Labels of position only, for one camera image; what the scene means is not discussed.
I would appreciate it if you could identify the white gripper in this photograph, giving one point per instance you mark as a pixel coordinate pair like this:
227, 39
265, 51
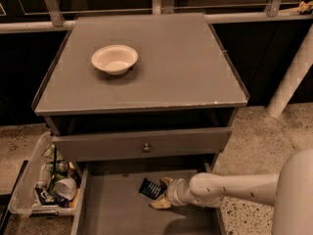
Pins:
175, 192

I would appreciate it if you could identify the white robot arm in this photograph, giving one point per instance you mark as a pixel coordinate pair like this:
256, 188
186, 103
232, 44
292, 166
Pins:
274, 168

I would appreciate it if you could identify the open middle drawer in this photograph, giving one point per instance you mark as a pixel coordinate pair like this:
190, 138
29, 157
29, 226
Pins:
111, 202

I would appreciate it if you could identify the closed top drawer with knob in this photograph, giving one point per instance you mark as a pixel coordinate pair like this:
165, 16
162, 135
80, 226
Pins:
143, 144

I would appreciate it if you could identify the grey drawer cabinet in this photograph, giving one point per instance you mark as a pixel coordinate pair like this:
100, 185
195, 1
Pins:
182, 79

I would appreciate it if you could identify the white paper cup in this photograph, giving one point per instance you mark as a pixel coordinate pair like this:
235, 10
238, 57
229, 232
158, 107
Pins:
66, 188

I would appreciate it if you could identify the green soda can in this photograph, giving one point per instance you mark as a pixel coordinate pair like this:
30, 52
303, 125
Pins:
58, 167

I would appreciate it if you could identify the dark blue snack bag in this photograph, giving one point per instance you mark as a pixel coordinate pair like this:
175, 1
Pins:
44, 198

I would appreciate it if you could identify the green chip bag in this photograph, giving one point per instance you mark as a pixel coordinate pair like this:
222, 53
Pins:
52, 153

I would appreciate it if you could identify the clear plastic bottle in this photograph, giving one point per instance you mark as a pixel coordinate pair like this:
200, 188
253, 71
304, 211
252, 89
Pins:
43, 177

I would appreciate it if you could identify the clear plastic bin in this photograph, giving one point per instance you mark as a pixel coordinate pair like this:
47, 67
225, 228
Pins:
23, 200

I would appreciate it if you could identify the metal railing frame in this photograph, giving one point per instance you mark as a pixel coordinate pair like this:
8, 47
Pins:
55, 20

